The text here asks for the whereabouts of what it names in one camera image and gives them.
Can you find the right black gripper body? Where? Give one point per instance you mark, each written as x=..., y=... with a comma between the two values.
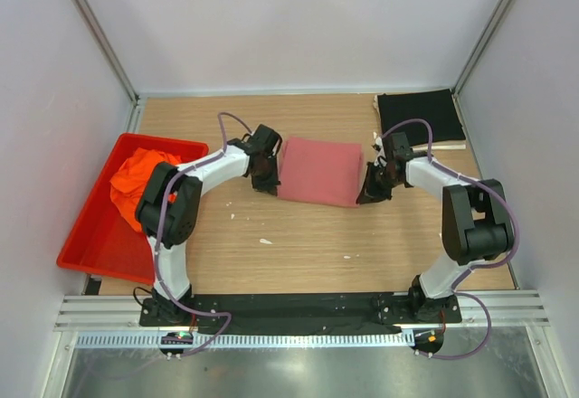
x=377, y=183

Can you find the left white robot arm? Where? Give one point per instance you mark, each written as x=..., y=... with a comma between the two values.
x=168, y=209

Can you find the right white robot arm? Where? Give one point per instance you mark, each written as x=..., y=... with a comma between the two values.
x=476, y=226

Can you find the orange t shirt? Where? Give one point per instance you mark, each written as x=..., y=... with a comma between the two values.
x=128, y=184

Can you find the white slotted cable duct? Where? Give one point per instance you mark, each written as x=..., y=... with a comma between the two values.
x=180, y=340

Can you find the red plastic bin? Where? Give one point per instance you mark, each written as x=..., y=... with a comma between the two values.
x=101, y=242

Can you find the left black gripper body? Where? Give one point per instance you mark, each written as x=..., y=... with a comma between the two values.
x=264, y=173

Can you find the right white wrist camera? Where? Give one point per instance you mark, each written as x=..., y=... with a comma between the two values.
x=379, y=151

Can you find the pink polo t shirt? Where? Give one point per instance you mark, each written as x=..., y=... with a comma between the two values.
x=320, y=172

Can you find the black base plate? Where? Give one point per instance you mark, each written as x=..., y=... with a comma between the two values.
x=299, y=313

